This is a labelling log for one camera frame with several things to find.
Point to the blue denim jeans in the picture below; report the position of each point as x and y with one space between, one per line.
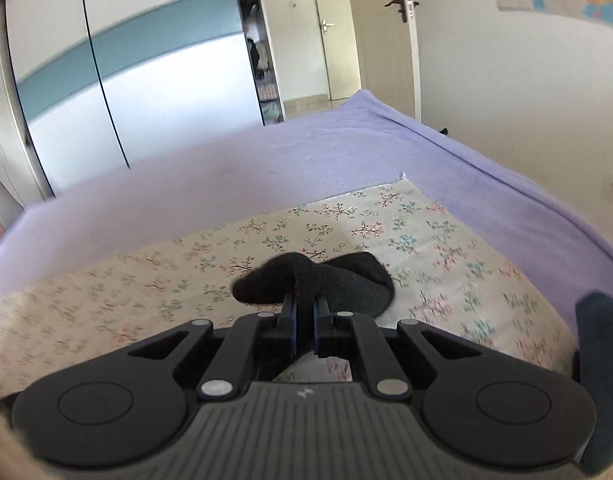
603 370

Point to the white and blue wardrobe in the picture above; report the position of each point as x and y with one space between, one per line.
136 60

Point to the black pants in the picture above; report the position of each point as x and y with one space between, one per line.
331 282

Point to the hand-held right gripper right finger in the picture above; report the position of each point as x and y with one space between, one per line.
322 330

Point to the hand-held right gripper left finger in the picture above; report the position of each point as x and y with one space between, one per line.
286 330

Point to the open shelf with clothes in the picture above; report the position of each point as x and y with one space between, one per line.
259 50

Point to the grey tufted cushion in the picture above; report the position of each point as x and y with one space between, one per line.
1 200

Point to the purple bed sheet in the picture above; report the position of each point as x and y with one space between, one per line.
336 155

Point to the floral mat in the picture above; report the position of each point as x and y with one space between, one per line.
161 280

